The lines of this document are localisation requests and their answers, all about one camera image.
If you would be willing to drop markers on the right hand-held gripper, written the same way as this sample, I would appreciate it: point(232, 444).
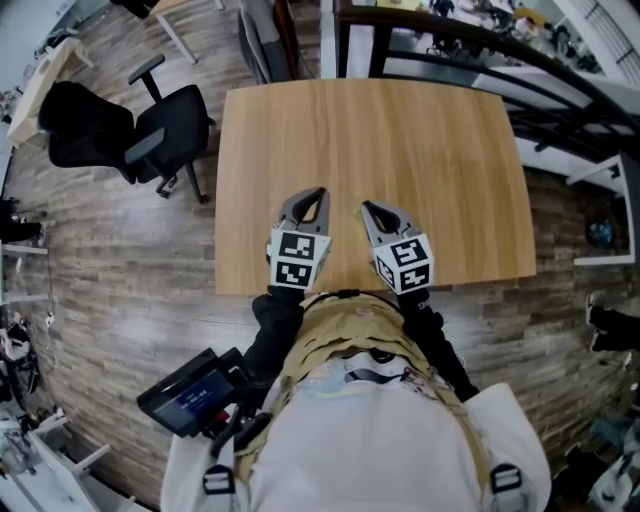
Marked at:
point(405, 262)

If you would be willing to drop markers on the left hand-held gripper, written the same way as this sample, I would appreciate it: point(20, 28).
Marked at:
point(297, 255)

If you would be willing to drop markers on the person's left forearm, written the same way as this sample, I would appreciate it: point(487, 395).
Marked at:
point(275, 335)

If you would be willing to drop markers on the person's right forearm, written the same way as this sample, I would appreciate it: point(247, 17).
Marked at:
point(430, 345)

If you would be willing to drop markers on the tan chest vest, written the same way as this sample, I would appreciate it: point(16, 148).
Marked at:
point(350, 330)

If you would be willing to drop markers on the black office chair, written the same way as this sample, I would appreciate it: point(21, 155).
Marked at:
point(165, 130)

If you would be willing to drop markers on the grey hanging jacket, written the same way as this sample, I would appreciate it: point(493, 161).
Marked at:
point(262, 45)

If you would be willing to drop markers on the brown wooden coat rack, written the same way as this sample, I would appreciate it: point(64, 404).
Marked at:
point(290, 40)

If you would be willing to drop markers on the small teal floor object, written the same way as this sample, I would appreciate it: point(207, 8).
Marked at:
point(601, 233)

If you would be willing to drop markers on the black screen device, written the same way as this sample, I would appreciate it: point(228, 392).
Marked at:
point(190, 400)

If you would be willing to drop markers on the person's white shirt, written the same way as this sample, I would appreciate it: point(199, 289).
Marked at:
point(370, 450)

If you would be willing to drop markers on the wooden desk white legs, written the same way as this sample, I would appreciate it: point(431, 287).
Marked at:
point(175, 20)

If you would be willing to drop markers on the light wooden desk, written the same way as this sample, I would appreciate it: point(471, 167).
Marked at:
point(35, 95)

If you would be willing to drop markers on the white work table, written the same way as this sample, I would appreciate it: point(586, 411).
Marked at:
point(40, 470)

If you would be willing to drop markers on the white frame side desk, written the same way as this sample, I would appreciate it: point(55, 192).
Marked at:
point(617, 210)

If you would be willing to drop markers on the white metal desk frame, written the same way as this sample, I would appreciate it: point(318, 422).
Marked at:
point(22, 250)

